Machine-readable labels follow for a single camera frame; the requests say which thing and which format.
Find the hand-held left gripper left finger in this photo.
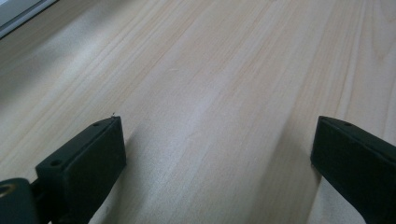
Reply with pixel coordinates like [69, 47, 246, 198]
[35, 116, 127, 224]

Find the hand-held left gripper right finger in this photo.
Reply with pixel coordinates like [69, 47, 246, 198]
[310, 115, 396, 224]

